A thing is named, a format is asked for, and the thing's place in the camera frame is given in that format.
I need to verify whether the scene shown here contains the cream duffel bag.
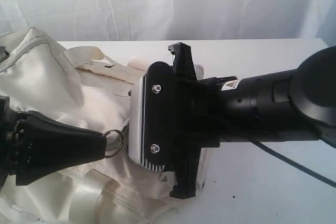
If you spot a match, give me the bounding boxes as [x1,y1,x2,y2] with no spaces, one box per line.
[1,28,195,223]

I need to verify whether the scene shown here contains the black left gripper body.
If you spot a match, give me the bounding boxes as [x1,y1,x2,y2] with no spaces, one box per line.
[1,96,26,187]

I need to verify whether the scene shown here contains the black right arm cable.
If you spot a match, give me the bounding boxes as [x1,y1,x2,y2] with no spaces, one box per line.
[251,137,336,188]

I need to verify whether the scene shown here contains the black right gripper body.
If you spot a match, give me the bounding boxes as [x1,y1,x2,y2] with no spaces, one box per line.
[169,42,219,198]

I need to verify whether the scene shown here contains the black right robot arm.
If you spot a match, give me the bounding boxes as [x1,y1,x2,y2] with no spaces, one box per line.
[169,42,335,199]

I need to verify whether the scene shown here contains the white sheer curtain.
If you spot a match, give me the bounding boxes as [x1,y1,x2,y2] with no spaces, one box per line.
[1,0,335,46]

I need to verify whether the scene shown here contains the metal ring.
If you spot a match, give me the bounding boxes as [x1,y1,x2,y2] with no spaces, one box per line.
[104,129,128,158]

